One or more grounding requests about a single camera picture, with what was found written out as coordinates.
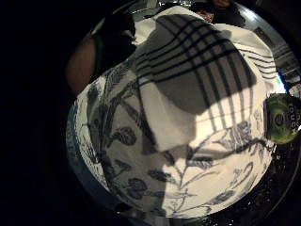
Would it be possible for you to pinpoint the white cloth with blue floral print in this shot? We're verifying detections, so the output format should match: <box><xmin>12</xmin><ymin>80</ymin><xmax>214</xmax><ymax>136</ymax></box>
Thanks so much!
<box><xmin>66</xmin><ymin>57</ymin><xmax>277</xmax><ymax>219</ymax></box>

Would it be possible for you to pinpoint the small red packet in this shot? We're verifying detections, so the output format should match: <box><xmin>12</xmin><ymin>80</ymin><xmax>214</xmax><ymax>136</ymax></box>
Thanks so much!
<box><xmin>197</xmin><ymin>9</ymin><xmax>215</xmax><ymax>23</ymax></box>

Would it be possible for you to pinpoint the white cloth with dark plaid stripes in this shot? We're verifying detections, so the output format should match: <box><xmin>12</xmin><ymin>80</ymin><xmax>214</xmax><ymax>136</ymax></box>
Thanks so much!
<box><xmin>131</xmin><ymin>5</ymin><xmax>285</xmax><ymax>153</ymax></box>

